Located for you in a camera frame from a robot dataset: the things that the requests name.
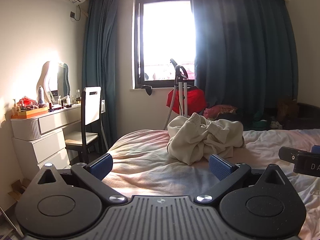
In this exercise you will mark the cream garment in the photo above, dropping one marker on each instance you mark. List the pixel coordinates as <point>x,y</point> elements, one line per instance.
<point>190,135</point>

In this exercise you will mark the narrow teal curtain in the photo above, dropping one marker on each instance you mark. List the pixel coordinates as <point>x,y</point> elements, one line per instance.
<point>105,55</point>

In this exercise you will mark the green cloth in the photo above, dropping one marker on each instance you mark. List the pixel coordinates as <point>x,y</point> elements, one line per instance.
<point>260,124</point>

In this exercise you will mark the brown paper bag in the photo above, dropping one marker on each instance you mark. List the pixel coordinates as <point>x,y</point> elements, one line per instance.
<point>287,107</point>

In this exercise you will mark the white and black chair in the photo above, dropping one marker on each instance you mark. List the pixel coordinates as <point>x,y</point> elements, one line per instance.
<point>91,105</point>

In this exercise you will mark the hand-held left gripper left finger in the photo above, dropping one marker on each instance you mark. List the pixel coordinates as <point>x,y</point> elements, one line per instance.
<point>101,166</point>

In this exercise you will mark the red bag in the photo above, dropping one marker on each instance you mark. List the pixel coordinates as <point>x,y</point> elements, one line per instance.
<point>195,100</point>

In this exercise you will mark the white dressing table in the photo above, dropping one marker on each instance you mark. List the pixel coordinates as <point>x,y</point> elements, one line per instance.
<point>50,140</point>

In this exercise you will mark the wavy vanity mirror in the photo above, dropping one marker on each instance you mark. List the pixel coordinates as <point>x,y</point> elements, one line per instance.
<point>56,80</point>

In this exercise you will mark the white spray can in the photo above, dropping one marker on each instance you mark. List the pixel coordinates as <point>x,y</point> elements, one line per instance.
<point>40,95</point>

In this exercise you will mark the orange box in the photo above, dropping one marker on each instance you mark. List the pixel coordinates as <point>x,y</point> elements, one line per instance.
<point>30,114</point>

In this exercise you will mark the dark sofa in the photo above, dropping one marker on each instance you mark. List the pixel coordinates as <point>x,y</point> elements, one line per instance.
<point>307,112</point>

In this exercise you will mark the dark framed window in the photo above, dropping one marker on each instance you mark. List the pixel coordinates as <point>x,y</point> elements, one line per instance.
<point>165,35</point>

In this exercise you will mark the air conditioner plug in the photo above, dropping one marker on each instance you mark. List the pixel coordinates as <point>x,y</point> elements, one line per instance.
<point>73,14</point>

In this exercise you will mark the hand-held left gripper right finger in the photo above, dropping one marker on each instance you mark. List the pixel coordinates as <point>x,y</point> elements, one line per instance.
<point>220,167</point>

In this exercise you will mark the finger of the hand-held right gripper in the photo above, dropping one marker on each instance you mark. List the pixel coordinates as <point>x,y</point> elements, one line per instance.
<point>316,149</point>
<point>290,153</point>

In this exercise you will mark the pink cloth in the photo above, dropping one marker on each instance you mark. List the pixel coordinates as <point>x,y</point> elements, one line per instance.
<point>220,110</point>

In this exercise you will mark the wide teal curtain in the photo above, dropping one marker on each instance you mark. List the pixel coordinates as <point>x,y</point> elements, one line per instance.
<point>237,42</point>

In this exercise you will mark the white patterned cloth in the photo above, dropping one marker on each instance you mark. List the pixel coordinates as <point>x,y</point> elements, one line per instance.
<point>276,124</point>

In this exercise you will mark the bed with pastel blanket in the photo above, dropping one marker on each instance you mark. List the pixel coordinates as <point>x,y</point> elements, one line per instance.
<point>150,155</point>

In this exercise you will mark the garment steamer stand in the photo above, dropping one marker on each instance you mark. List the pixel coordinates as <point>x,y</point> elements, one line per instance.
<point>179,92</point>

